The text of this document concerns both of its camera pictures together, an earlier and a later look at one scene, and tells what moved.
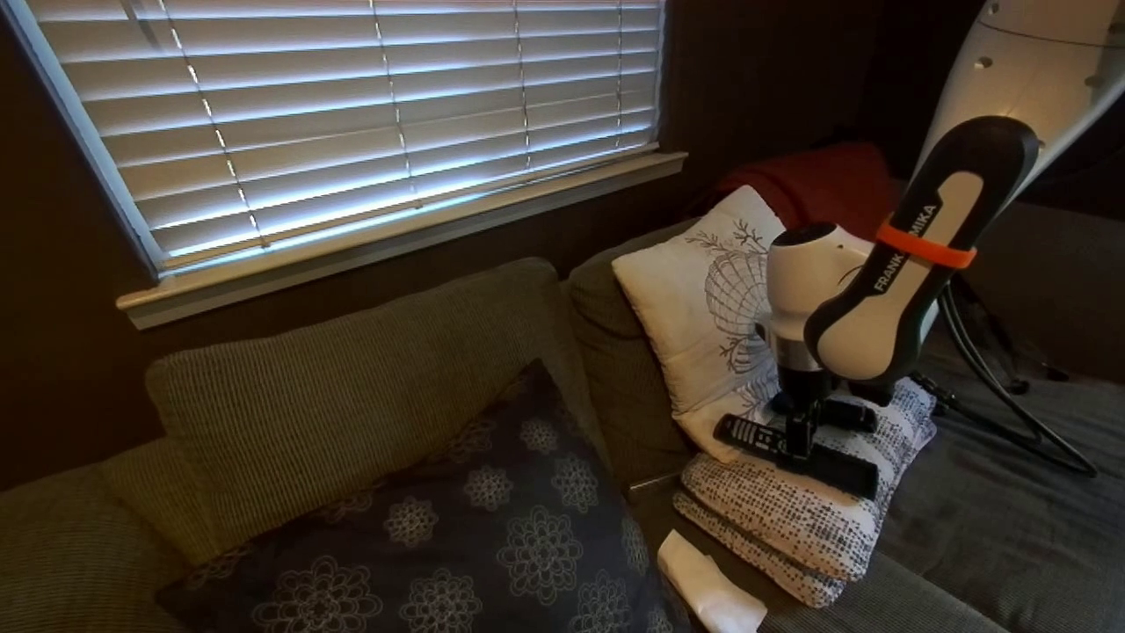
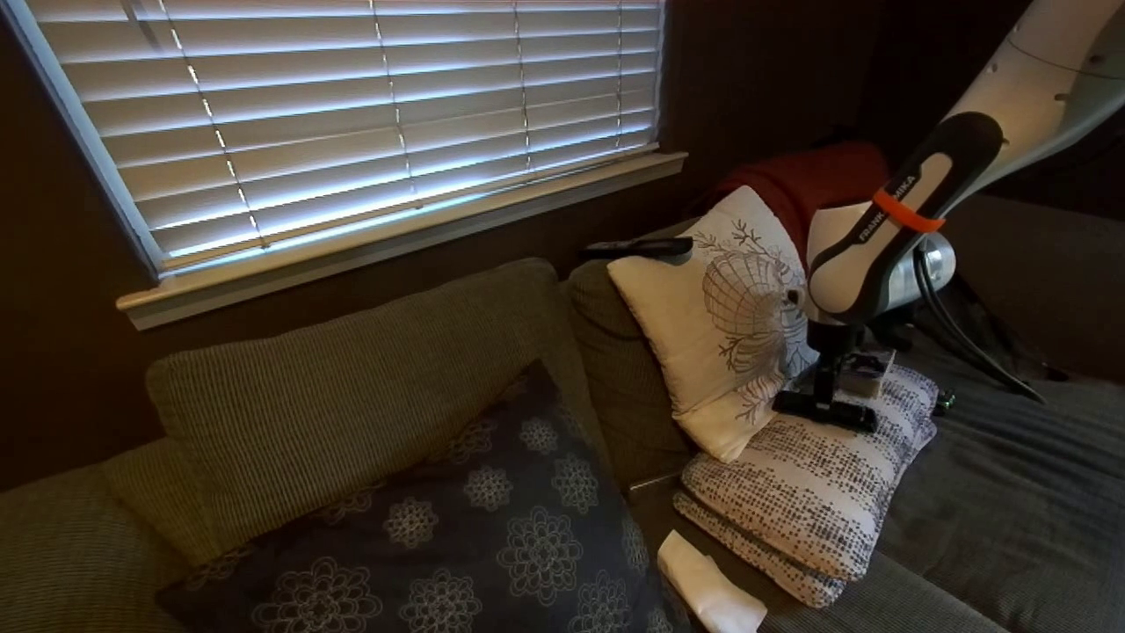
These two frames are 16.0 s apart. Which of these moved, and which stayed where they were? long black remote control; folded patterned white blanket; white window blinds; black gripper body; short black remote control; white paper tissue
Moved: black gripper body; long black remote control
Stayed: white paper tissue; folded patterned white blanket; short black remote control; white window blinds
